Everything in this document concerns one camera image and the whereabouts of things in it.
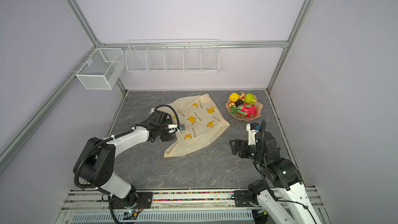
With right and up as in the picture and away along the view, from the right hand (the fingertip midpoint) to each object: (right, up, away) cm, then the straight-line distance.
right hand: (238, 143), depth 70 cm
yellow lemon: (+4, +23, +32) cm, 40 cm away
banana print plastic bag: (-17, +7, +33) cm, 38 cm away
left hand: (-36, +4, +23) cm, 42 cm away
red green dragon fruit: (+11, +14, +29) cm, 34 cm away
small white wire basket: (-80, +40, +27) cm, 93 cm away
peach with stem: (+11, +24, +36) cm, 45 cm away
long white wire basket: (-36, +49, +29) cm, 67 cm away
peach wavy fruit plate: (+21, +17, +34) cm, 44 cm away
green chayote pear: (+13, +22, +29) cm, 39 cm away
